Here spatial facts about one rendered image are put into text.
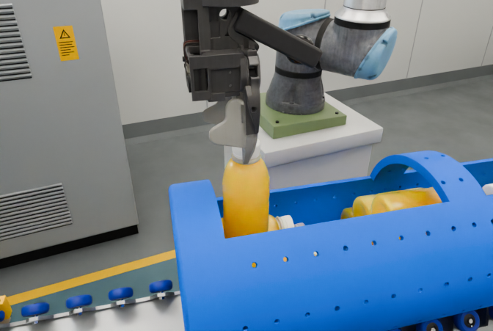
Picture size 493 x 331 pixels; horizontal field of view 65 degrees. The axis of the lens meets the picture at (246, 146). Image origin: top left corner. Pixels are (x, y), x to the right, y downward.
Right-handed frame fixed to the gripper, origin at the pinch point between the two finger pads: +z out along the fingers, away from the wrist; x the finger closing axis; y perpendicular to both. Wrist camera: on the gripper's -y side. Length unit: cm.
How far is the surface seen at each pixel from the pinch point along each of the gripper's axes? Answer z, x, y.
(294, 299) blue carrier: 16.3, 12.8, -3.3
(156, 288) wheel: 33.3, -8.9, 15.5
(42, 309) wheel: 33.7, -9.2, 35.6
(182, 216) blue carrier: 8.0, 3.0, 9.7
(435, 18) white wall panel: 55, -318, -279
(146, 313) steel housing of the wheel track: 38.3, -7.6, 18.1
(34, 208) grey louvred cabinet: 95, -131, 78
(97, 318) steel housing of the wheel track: 38.2, -8.8, 27.0
